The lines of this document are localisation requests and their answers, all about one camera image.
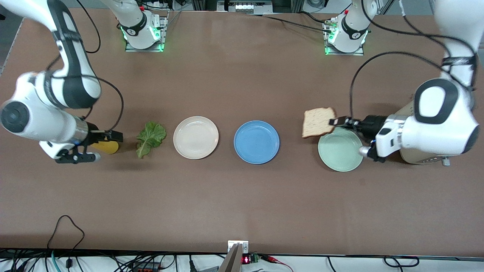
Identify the toasted bread slice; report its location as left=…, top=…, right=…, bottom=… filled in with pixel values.
left=302, top=107, right=337, bottom=139

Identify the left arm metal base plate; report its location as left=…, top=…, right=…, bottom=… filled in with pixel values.
left=323, top=19, right=366, bottom=57

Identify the red clip lead wire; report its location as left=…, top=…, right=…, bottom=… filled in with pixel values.
left=261, top=255, right=294, bottom=272

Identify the beige chrome toaster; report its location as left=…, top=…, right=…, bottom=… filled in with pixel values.
left=393, top=99, right=451, bottom=167

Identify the thin black looped cable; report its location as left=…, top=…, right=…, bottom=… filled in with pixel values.
left=46, top=215, right=85, bottom=269

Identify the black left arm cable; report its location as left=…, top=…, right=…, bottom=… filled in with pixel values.
left=349, top=0, right=477, bottom=121

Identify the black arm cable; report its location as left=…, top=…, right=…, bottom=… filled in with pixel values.
left=349, top=0, right=477, bottom=121
left=47, top=0, right=125, bottom=133

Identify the yellow mustard squeeze bottle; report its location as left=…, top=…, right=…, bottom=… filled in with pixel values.
left=93, top=140, right=119, bottom=155

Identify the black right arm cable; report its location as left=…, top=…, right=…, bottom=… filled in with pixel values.
left=47, top=0, right=125, bottom=133

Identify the long black base cable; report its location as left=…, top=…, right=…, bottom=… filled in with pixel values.
left=246, top=13, right=335, bottom=34

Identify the mint green plate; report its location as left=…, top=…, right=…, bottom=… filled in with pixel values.
left=318, top=127, right=364, bottom=172

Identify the silver electronics box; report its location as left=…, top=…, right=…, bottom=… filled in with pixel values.
left=227, top=0, right=273, bottom=14

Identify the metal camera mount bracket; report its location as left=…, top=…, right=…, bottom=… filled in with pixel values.
left=219, top=240, right=249, bottom=272

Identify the green lettuce leaf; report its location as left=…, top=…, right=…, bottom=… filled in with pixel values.
left=136, top=121, right=167, bottom=159

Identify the black coiled cable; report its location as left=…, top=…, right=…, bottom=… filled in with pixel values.
left=383, top=256, right=420, bottom=268

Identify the blue plate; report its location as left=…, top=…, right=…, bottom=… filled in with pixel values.
left=234, top=121, right=280, bottom=165

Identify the beige plate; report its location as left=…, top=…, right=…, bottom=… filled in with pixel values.
left=173, top=116, right=219, bottom=160

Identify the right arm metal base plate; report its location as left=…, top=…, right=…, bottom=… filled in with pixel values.
left=125, top=11, right=169, bottom=53

